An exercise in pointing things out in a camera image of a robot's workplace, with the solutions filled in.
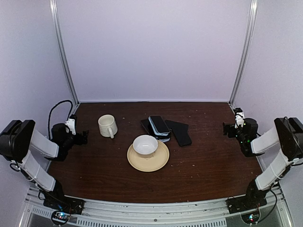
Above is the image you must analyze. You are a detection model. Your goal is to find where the white phone dual camera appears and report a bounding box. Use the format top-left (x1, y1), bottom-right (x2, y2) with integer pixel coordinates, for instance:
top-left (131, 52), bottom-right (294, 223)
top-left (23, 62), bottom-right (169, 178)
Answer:
top-left (155, 136), bottom-right (170, 143)

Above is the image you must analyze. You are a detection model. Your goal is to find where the purple-edged phone left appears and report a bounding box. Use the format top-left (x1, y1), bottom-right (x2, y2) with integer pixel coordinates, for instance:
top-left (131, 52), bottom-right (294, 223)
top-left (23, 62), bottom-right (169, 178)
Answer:
top-left (141, 119), bottom-right (157, 137)

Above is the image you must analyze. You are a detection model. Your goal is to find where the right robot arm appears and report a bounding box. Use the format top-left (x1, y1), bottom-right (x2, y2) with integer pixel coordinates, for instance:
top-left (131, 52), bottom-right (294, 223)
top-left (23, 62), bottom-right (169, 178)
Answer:
top-left (223, 113), bottom-right (303, 209)

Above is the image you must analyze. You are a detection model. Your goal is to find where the purple-edged phone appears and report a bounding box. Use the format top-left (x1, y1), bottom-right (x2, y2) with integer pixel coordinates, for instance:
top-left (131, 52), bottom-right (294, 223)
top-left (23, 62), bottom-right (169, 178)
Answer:
top-left (165, 120), bottom-right (188, 134)
top-left (141, 119), bottom-right (157, 137)

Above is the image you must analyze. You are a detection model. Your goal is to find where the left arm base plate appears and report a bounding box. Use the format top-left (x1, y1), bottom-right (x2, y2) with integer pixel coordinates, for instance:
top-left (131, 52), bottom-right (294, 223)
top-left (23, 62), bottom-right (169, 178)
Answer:
top-left (43, 197), bottom-right (85, 215)

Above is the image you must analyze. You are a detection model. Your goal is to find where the front aluminium rail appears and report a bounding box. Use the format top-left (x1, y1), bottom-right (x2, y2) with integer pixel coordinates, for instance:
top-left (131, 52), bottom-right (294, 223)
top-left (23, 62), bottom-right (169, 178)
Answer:
top-left (20, 186), bottom-right (293, 227)

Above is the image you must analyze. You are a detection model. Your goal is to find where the left aluminium post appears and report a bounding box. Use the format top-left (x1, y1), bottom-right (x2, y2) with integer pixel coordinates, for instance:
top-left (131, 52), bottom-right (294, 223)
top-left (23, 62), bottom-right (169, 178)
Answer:
top-left (49, 0), bottom-right (80, 105)

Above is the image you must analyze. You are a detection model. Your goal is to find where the white ceramic bowl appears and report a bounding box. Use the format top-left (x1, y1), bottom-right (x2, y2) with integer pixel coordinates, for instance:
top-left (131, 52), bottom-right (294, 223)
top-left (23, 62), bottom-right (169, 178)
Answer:
top-left (133, 135), bottom-right (158, 155)

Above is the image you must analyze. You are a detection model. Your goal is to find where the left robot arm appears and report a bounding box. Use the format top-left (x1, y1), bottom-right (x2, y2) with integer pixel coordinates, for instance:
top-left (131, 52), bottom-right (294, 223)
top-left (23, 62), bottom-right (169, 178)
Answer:
top-left (0, 120), bottom-right (88, 213)

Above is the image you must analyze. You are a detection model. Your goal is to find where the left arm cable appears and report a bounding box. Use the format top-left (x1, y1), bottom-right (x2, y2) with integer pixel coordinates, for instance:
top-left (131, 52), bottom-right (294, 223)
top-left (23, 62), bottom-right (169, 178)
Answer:
top-left (48, 100), bottom-right (73, 139)

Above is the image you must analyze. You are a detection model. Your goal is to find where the right aluminium post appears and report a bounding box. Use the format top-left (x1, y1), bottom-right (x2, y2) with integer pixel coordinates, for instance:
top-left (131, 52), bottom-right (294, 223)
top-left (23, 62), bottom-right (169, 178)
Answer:
top-left (229, 0), bottom-right (258, 107)

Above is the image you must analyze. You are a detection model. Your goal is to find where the beige saucer plate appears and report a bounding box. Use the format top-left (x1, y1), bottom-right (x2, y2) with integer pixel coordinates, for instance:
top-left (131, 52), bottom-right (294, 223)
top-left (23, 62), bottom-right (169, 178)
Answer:
top-left (127, 141), bottom-right (170, 172)

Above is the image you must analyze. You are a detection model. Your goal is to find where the cream ribbed mug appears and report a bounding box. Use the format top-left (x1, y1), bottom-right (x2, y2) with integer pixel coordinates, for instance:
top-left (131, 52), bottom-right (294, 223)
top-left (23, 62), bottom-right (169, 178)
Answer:
top-left (98, 114), bottom-right (118, 139)

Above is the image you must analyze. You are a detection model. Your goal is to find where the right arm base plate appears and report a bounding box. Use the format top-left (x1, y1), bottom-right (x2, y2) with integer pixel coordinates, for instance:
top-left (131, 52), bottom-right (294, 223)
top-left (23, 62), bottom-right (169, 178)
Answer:
top-left (226, 196), bottom-right (267, 214)

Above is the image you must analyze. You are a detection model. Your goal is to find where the purple-edged phone right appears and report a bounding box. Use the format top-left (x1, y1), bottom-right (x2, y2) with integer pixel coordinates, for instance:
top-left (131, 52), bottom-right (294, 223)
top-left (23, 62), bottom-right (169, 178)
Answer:
top-left (165, 120), bottom-right (188, 134)

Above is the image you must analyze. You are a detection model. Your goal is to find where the aluminium post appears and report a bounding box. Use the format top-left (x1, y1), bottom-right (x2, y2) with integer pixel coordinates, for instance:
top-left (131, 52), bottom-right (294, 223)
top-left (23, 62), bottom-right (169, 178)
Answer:
top-left (229, 0), bottom-right (258, 107)
top-left (49, 0), bottom-right (80, 105)

